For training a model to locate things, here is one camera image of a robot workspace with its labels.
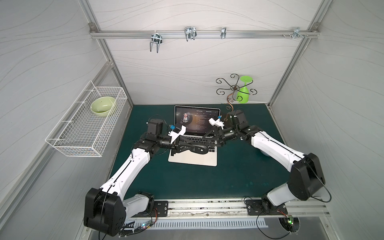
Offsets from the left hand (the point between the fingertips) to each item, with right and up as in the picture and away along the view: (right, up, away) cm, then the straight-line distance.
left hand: (192, 146), depth 68 cm
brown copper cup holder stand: (+24, +31, +19) cm, 44 cm away
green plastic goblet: (+29, +27, +17) cm, 43 cm away
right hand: (+6, +1, +4) cm, 7 cm away
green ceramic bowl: (-45, +19, +5) cm, 49 cm away
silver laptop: (+3, +10, +30) cm, 32 cm away
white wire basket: (-51, +9, +1) cm, 51 cm away
